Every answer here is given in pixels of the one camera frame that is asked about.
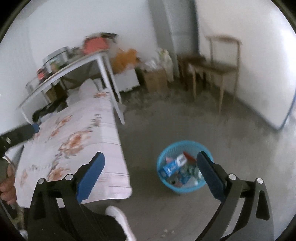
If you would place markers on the white plastic bag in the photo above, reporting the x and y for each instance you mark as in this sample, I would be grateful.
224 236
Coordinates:
165 62

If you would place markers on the blue toothpaste box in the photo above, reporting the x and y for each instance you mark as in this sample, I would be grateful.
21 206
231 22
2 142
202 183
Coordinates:
172 167

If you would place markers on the orange plastic bag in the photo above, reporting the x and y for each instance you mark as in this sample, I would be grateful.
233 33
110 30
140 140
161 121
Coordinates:
124 60

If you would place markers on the white shoe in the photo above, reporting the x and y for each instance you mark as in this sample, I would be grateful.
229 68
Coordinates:
122 220

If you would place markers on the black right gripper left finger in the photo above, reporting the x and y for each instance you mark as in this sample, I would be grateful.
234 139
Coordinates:
56 212

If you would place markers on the left hand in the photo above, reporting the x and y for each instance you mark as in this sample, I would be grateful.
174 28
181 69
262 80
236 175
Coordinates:
8 190

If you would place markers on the wooden chair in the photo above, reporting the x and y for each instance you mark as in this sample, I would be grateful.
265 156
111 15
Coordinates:
198 64

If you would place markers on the floral tablecloth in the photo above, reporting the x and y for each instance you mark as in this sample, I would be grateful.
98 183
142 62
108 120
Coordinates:
69 140

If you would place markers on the white foam sheet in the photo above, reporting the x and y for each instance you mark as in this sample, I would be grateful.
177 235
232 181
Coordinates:
86 90

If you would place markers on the cardboard box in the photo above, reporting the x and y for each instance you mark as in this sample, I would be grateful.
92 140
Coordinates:
155 81

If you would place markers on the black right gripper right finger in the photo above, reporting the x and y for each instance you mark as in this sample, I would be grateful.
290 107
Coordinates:
244 212

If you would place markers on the blue plastic trash basket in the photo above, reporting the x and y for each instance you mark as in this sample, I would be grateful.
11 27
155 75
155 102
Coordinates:
189 178

